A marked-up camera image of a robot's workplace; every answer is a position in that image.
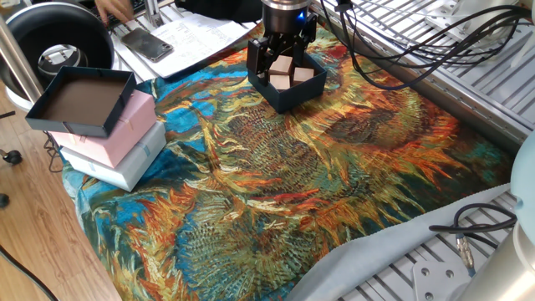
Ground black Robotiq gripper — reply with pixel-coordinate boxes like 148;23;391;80
246;3;318;87

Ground light wooden cube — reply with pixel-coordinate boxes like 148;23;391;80
268;54;293;76
269;74;292;91
293;66;315;84

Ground dark blue gift box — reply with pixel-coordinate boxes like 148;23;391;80
247;39;328;115

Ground pink gift box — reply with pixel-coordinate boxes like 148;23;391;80
48;89;158;169

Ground white gift box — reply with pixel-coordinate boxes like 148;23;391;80
59;120;167;192

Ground dark blue gift box lid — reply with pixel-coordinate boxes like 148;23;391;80
24;65;138;139

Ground person's bare hand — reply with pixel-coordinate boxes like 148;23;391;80
94;0;135;25

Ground printed white paper sheet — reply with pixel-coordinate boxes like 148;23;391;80
148;13;252;79

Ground sunflower painting print cloth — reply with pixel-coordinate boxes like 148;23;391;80
61;18;516;301

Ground dark smartphone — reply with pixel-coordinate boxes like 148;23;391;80
120;27;175;64

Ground silver metal plate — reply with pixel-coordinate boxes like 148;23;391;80
425;0;519;49

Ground black round bin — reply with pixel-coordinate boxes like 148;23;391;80
0;2;116;112

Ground silver metal pole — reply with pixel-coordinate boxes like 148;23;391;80
0;16;45;104

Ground silver robot mounting plate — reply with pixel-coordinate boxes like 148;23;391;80
411;259;473;301

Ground black cable bundle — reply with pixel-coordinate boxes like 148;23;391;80
334;0;532;91

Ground silver metal post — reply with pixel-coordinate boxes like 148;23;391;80
144;0;165;28

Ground thin black wires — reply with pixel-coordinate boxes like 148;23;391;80
43;131;64;173

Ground black cable with metal connector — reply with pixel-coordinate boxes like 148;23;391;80
428;202;519;277

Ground black floor cable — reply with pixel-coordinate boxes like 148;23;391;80
0;244;59;301

